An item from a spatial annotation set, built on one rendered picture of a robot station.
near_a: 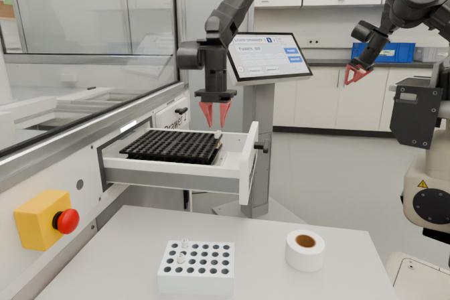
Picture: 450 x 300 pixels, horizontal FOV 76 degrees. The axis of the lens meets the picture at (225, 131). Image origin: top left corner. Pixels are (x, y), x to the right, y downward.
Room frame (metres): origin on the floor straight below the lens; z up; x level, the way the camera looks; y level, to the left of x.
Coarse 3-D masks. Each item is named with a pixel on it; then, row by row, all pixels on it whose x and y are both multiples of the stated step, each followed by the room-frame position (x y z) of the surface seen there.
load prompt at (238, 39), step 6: (240, 36) 1.63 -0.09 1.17; (246, 36) 1.65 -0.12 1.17; (252, 36) 1.67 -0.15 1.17; (258, 36) 1.69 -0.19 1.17; (264, 36) 1.71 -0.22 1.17; (270, 36) 1.74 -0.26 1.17; (234, 42) 1.58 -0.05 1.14; (240, 42) 1.60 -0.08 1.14; (246, 42) 1.62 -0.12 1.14; (252, 42) 1.64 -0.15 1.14; (258, 42) 1.66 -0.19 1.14; (264, 42) 1.68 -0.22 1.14; (270, 42) 1.70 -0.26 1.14; (276, 42) 1.72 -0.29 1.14
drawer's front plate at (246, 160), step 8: (256, 128) 0.75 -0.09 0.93; (248, 136) 0.68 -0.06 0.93; (256, 136) 0.76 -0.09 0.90; (248, 144) 0.62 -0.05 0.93; (248, 152) 0.57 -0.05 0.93; (240, 160) 0.54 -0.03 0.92; (248, 160) 0.54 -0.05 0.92; (240, 168) 0.54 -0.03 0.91; (248, 168) 0.55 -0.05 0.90; (240, 176) 0.54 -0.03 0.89; (248, 176) 0.55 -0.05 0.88; (240, 184) 0.54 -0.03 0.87; (248, 184) 0.56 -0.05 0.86; (240, 192) 0.54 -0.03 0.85; (248, 192) 0.56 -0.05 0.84; (240, 200) 0.54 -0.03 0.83
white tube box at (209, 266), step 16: (176, 240) 0.45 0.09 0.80; (176, 256) 0.41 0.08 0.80; (192, 256) 0.41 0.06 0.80; (208, 256) 0.41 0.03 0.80; (224, 256) 0.42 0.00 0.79; (160, 272) 0.37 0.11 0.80; (176, 272) 0.38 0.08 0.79; (192, 272) 0.39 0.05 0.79; (208, 272) 0.37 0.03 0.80; (224, 272) 0.38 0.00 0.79; (160, 288) 0.37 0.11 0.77; (176, 288) 0.37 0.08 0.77; (192, 288) 0.37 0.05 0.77; (208, 288) 0.36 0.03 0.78; (224, 288) 0.36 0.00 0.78
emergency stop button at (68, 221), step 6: (66, 210) 0.40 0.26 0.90; (72, 210) 0.41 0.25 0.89; (60, 216) 0.39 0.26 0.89; (66, 216) 0.39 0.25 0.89; (72, 216) 0.40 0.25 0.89; (78, 216) 0.41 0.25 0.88; (60, 222) 0.38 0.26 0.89; (66, 222) 0.39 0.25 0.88; (72, 222) 0.40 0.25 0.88; (78, 222) 0.41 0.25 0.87; (60, 228) 0.38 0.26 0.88; (66, 228) 0.39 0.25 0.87; (72, 228) 0.40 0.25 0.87
